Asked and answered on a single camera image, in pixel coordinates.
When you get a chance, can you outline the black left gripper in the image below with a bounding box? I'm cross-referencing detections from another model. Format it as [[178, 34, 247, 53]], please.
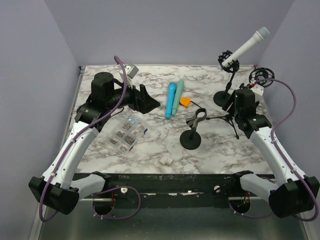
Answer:
[[106, 77, 161, 114]]

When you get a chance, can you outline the blue microphone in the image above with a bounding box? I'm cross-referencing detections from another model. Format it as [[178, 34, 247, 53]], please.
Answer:
[[165, 82, 177, 119]]

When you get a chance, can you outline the mint green microphone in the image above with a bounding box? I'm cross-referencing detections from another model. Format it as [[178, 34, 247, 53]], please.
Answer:
[[171, 79, 185, 116]]

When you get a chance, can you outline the black round-base microphone stand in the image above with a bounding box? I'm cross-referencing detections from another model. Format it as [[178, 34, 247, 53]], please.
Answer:
[[179, 108, 207, 150]]

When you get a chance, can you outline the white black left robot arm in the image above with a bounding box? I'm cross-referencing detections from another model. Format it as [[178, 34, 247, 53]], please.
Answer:
[[28, 72, 161, 215]]

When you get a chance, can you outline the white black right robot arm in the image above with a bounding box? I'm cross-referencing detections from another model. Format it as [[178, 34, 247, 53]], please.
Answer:
[[223, 88, 320, 218]]

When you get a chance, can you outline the white microphone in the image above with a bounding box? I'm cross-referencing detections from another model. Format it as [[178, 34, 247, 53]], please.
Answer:
[[222, 27, 270, 67]]

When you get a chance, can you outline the orange tape measure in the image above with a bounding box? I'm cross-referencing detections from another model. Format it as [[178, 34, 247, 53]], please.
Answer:
[[179, 96, 191, 108]]

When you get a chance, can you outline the clear plastic screw box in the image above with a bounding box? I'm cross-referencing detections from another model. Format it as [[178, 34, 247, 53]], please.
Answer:
[[107, 114, 149, 155]]

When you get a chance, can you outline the small white plastic fitting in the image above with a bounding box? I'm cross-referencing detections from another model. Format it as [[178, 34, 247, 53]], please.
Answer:
[[159, 156, 173, 166]]

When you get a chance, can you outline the black shock-mount stand round base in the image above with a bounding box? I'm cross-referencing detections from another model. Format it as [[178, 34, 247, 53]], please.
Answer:
[[212, 49, 241, 106]]

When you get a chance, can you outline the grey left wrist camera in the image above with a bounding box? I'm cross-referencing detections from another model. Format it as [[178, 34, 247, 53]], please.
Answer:
[[124, 64, 139, 89]]

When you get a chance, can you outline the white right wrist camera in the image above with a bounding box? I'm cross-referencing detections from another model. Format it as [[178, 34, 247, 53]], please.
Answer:
[[249, 82, 264, 103]]

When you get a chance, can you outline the black shock-mount tripod stand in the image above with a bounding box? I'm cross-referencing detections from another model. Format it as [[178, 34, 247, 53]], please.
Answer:
[[206, 67, 275, 138]]

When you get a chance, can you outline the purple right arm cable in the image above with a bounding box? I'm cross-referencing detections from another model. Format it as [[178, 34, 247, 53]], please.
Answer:
[[228, 78, 318, 222]]

